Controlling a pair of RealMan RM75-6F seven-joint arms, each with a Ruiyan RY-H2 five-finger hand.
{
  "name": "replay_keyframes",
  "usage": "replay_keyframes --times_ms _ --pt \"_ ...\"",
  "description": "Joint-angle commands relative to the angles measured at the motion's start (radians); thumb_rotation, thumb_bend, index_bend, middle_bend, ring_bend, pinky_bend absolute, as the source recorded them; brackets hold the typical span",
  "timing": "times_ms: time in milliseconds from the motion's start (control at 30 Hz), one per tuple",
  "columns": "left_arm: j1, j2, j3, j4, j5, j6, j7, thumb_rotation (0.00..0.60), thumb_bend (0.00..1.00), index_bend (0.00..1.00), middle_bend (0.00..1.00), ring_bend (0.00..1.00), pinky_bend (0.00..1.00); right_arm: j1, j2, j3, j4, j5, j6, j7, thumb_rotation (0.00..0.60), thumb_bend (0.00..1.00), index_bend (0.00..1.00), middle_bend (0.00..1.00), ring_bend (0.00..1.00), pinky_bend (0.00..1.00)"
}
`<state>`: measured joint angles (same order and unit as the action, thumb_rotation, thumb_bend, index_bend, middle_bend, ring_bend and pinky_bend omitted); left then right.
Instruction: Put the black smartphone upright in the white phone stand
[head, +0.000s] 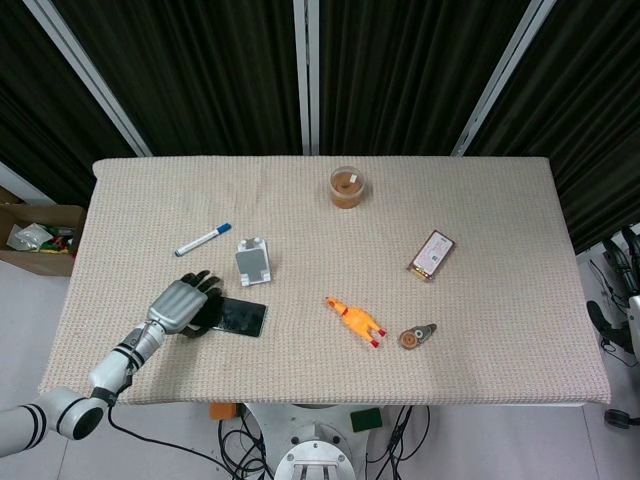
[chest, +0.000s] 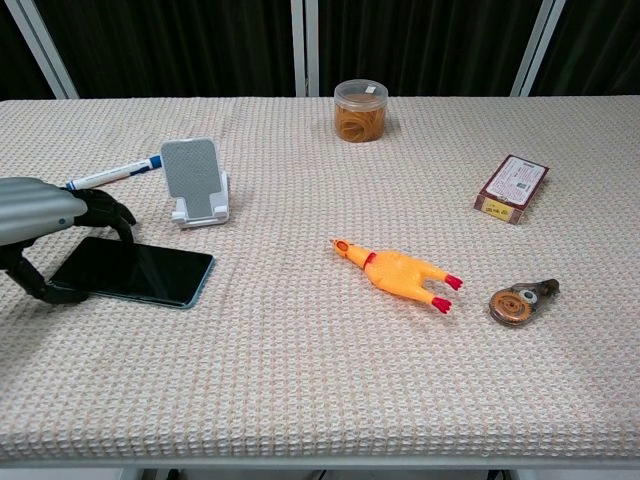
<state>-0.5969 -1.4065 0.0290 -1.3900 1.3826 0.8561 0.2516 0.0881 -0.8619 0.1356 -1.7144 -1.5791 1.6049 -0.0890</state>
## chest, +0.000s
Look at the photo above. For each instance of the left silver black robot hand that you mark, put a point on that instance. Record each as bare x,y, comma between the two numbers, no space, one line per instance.
35,210

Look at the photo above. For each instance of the black smartphone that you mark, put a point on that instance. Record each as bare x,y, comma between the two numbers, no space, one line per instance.
145,270

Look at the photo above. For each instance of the white grey phone stand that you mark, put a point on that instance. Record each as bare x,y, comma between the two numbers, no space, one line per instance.
192,170

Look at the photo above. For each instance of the white blue marker pen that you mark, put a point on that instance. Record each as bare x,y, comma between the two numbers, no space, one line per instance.
110,175

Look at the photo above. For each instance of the black pleated curtain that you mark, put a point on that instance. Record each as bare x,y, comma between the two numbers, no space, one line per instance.
175,45

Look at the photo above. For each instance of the beige waffle tablecloth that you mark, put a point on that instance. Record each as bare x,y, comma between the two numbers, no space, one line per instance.
300,375

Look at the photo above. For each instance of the clear jar of rubber bands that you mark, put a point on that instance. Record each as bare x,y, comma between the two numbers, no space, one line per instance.
360,120

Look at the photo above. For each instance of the yellow rubber chicken toy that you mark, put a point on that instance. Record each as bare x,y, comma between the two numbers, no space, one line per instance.
395,270

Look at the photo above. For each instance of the brown correction tape dispenser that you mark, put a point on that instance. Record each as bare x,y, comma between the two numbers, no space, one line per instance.
515,302

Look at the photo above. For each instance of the white frame post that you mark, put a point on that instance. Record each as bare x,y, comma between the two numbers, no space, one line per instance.
40,45
537,45
306,45

